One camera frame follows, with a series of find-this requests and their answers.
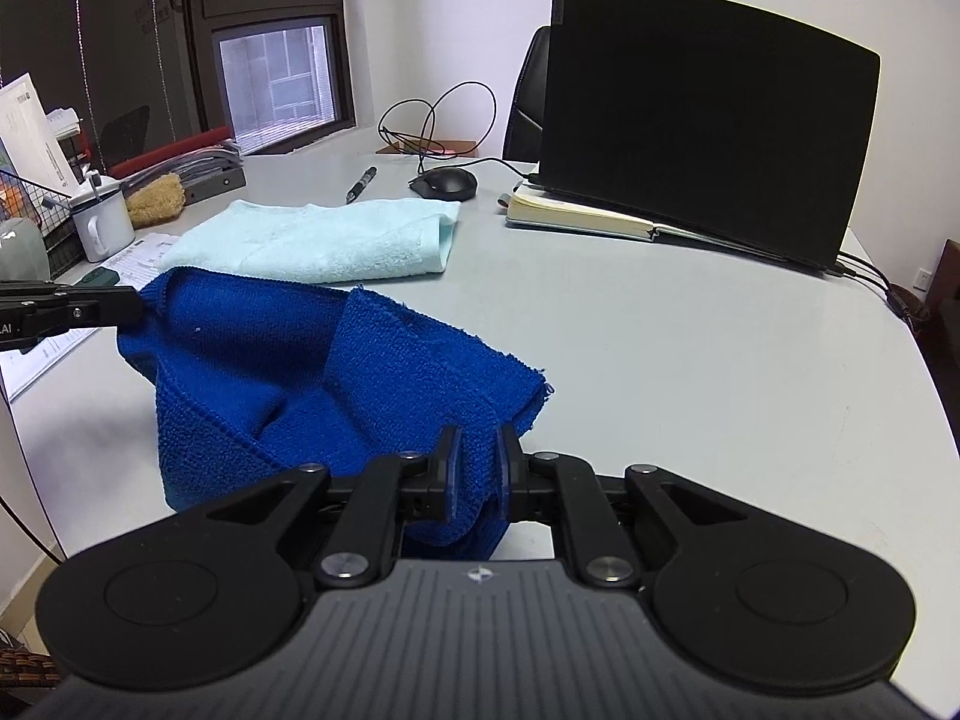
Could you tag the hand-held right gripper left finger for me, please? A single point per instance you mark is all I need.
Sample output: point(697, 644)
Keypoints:
point(452, 474)

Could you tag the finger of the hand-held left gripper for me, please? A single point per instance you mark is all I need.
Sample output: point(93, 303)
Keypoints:
point(109, 307)

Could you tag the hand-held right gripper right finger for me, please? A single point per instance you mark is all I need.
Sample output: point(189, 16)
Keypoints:
point(504, 477)

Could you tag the blue towel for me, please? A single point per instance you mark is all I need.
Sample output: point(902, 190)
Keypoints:
point(300, 360)

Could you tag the light mint towel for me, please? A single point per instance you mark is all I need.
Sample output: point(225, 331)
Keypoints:
point(315, 240)

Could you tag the small dark device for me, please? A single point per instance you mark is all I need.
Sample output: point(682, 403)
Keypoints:
point(97, 278)

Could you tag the grey green jar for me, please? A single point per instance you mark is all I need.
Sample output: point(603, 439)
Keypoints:
point(21, 253)

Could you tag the printed paper sheet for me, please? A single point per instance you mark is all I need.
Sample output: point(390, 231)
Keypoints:
point(146, 251)

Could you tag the white enamel mug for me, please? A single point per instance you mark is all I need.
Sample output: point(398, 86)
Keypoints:
point(105, 229)

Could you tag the yellow loofah sponge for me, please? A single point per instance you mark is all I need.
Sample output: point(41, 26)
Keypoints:
point(156, 199)

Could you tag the red folder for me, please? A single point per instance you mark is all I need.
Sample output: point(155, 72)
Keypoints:
point(165, 152)

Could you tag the white printed paper box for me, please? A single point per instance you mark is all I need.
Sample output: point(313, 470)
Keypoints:
point(34, 135)

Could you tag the open paper notebook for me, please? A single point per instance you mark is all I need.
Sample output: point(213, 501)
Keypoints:
point(570, 214)

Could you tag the black pen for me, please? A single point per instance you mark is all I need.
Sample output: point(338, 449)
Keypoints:
point(361, 184)

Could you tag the dark framed window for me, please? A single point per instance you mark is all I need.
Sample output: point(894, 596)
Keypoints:
point(277, 75)

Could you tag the black computer mouse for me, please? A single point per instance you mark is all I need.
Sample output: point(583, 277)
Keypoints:
point(444, 184)

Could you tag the brown flat pad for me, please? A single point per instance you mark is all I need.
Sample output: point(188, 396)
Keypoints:
point(459, 148)

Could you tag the woven wicker seat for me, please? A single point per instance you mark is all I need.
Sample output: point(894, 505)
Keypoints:
point(26, 664)

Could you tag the black office chair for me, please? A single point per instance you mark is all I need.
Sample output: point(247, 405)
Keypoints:
point(525, 112)

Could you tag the black laptop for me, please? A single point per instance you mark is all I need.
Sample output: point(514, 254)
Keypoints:
point(705, 112)

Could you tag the brown wooden furniture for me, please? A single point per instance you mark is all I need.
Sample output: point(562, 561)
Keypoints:
point(949, 300)

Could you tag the white wall outlet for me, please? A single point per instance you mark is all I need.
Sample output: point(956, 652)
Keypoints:
point(922, 280)

